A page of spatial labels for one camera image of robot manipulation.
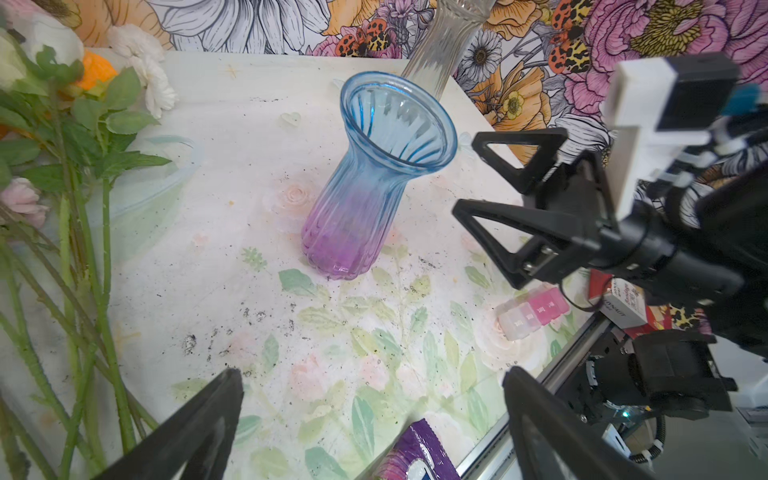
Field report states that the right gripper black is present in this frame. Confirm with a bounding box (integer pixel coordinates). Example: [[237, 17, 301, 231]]
[[452, 127, 744, 306]]

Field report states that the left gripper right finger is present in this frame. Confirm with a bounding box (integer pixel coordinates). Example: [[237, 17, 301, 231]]
[[503, 366, 651, 479]]

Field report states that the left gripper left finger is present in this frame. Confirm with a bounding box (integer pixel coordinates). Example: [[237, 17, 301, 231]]
[[98, 368, 244, 479]]

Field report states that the blue purple glass vase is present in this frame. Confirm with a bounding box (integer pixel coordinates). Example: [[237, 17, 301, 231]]
[[301, 71, 458, 280]]

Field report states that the yellow orange rose flower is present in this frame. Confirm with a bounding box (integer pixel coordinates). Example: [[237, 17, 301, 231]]
[[75, 50, 118, 90]]

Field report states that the white rose flower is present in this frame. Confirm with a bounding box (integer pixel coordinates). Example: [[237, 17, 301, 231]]
[[1, 6, 84, 91]]

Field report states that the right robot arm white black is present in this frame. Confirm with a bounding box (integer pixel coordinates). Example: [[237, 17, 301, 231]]
[[453, 128, 767, 420]]

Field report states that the clear grey glass vase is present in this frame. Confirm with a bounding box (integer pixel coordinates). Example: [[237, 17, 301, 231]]
[[402, 0, 495, 100]]

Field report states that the pink white pill organizer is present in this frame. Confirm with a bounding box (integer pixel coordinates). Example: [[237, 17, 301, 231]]
[[494, 283, 570, 341]]

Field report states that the red bandage box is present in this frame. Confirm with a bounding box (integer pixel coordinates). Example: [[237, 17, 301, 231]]
[[586, 268, 709, 340]]

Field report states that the purple Fox's candy bag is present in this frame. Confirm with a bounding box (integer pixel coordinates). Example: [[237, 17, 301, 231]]
[[360, 419, 460, 480]]

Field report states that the pink carnation stem on table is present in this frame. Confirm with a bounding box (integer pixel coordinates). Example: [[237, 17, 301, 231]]
[[1, 177, 50, 228]]

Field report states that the aluminium rail front frame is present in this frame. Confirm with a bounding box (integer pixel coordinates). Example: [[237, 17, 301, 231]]
[[455, 311, 619, 480]]

